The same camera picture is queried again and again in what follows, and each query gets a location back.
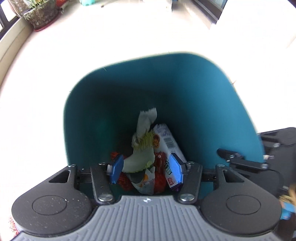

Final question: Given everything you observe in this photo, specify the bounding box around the clear plastic wrapper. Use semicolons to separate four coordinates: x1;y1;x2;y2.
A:
131;168;156;195

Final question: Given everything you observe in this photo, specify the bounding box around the orange foam fruit net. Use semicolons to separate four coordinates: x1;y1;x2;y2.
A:
110;152;167;195

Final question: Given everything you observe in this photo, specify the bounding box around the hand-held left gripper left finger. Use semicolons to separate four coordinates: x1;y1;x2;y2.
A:
48;154;125;206

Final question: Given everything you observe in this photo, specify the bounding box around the dark glass door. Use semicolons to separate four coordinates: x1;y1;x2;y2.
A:
192;0;228;25

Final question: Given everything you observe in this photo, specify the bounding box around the teal plastic waste bin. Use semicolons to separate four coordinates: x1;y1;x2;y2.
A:
62;51;265;202

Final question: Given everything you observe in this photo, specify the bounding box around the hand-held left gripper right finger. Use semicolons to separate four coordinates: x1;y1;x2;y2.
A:
169;153;246;206

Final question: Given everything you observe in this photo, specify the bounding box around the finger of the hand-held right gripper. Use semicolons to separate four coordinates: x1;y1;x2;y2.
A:
217;148;270;171

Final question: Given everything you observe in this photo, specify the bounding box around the white green snack packet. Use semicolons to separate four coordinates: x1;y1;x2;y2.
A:
154;123;187;192

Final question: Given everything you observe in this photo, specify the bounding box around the brown patterned plant pot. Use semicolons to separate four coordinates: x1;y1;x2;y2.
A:
23;0;60;32

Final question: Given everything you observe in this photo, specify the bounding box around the black window frame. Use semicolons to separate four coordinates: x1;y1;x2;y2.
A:
0;13;10;40

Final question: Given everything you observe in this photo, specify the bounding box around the white snack wrapper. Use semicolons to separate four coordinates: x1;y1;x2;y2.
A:
121;108;160;173

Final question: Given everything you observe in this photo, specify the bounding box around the small dark red packet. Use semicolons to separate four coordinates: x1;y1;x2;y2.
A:
154;152;166;173

